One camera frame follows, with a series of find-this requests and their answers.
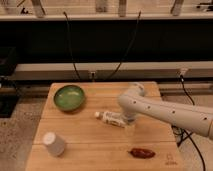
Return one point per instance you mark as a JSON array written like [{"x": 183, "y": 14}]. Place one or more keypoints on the dark red chili pepper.
[{"x": 141, "y": 153}]

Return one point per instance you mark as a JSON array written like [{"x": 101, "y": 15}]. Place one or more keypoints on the white plastic bottle with label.
[{"x": 111, "y": 118}]

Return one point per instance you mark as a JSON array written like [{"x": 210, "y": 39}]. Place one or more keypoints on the white wall outlet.
[{"x": 92, "y": 75}]

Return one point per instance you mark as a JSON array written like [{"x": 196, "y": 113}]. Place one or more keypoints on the black equipment at left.
[{"x": 8, "y": 64}]

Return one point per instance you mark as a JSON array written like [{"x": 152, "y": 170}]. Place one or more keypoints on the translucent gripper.
[{"x": 130, "y": 128}]

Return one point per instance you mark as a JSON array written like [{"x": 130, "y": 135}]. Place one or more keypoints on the green bowl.
[{"x": 69, "y": 97}]

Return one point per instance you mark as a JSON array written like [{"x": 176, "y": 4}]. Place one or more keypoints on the white paper cup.
[{"x": 54, "y": 144}]

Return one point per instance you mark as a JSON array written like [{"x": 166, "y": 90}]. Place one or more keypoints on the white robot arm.
[{"x": 196, "y": 119}]

